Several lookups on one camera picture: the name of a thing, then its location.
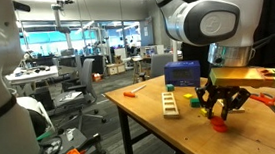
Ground orange grey scissors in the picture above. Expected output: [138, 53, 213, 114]
[248, 90, 275, 123]

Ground yellow block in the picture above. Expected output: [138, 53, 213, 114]
[198, 107, 209, 118]
[182, 92, 194, 100]

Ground wooden stool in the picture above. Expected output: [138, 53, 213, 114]
[130, 55, 146, 84]

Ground yellow wooden toy board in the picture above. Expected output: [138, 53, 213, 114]
[208, 62, 275, 97]

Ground small green cube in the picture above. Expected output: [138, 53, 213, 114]
[165, 83, 176, 93]

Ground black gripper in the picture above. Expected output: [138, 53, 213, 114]
[196, 82, 253, 123]

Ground white desk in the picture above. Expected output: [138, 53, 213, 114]
[4, 63, 61, 86]

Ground blue box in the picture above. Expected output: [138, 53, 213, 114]
[162, 59, 203, 91]

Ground orange handled screwdriver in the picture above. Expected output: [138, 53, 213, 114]
[122, 83, 148, 99]

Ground wooden ladder rack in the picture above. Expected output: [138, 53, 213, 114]
[160, 91, 181, 120]

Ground green block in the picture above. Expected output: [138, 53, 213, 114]
[189, 97, 201, 110]

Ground wooden work table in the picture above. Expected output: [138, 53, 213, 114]
[116, 99, 192, 154]

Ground white cup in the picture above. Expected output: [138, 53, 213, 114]
[65, 128, 76, 142]

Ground grey office chair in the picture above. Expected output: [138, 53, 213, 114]
[50, 56, 109, 132]
[138, 52, 176, 83]

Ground orange floor box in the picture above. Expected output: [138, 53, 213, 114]
[91, 72, 103, 83]

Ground orange round block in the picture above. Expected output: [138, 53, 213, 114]
[209, 114, 226, 127]
[212, 122, 230, 135]

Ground wooden cabinet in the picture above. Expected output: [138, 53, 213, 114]
[105, 61, 127, 77]

